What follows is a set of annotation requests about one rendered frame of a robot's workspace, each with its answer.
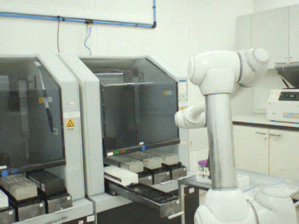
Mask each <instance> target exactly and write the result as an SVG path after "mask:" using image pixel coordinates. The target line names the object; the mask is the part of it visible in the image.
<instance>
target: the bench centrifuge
mask: <svg viewBox="0 0 299 224"><path fill-rule="evenodd" d="M274 69H275V70H276V71H277V74H278V75H279V76H280V75H281V76H282V77H283V78H284V79H285V80H286V81H287V82H288V83H289V84H290V85H291V86H293V87H291V88H289V86H288V85H287V83H286V82H285V80H284V79H282V81H283V82H284V84H285V85H286V86H287V87H288V88H284V89H273V90H271V91H270V95H269V97H268V99H267V101H266V119H267V120H268V121H284V122H295V123H299V63H289V64H281V65H275V67H274ZM281 76H280V77H281ZM282 77H281V78H282Z"/></svg>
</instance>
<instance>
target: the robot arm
mask: <svg viewBox="0 0 299 224"><path fill-rule="evenodd" d="M268 65H269V56H268V54H267V52H266V51H265V50H264V49H261V48H254V49H250V50H248V51H211V52H205V53H202V54H199V55H197V56H195V57H194V58H192V59H190V60H189V63H188V69H187V74H188V78H189V80H190V82H191V83H192V84H194V85H198V86H199V90H200V92H201V94H202V95H203V96H205V99H204V100H202V101H200V102H199V103H197V104H196V105H195V106H189V107H188V108H186V109H184V110H181V111H178V112H177V113H176V114H175V124H176V126H178V127H179V128H183V129H199V128H202V127H207V134H208V143H209V155H208V160H207V167H209V172H210V179H211V188H210V189H209V191H208V192H207V193H206V194H205V201H204V205H200V206H199V207H198V209H197V210H196V212H195V215H194V223H195V224H297V217H296V211H295V207H294V203H293V200H292V199H291V198H290V197H289V195H288V193H287V192H286V191H284V190H283V189H278V188H272V187H267V188H263V189H261V190H259V191H258V192H257V193H256V194H255V198H254V199H251V200H249V201H246V198H245V194H244V193H243V192H242V191H241V189H240V188H238V186H237V174H236V167H235V149H234V137H233V125H232V113H231V100H233V99H235V98H237V97H238V96H240V95H242V94H243V93H244V92H246V91H247V90H248V89H250V88H251V87H252V86H254V85H255V84H256V83H257V82H259V81H260V80H261V79H262V77H263V76H264V75H265V73H266V71H267V68H268Z"/></svg>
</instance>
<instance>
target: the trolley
mask: <svg viewBox="0 0 299 224"><path fill-rule="evenodd" d="M236 173H238V174H243V175H247V176H249V188H246V189H244V190H242V192H243V193H244V194H245V198H246V201H249V200H251V199H254V198H255V194H256V193H257V192H258V191H259V190H261V189H263V188H267V187H272V188H278V189H283V190H284V191H286V192H287V193H288V195H289V197H290V198H291V197H293V196H294V195H296V194H298V193H299V180H295V179H290V178H283V177H278V176H275V175H269V174H265V173H257V172H252V171H247V170H243V169H238V168H236ZM184 185H186V186H190V187H193V188H199V189H202V190H205V191H209V189H210V188H211V184H209V183H204V182H199V181H197V180H196V174H194V175H191V176H189V177H186V178H182V179H179V180H178V193H179V198H180V212H182V211H183V212H184ZM298 205H299V201H298V202H297V203H295V204H294V207H297V206H298ZM179 224H185V222H184V214H181V215H179Z"/></svg>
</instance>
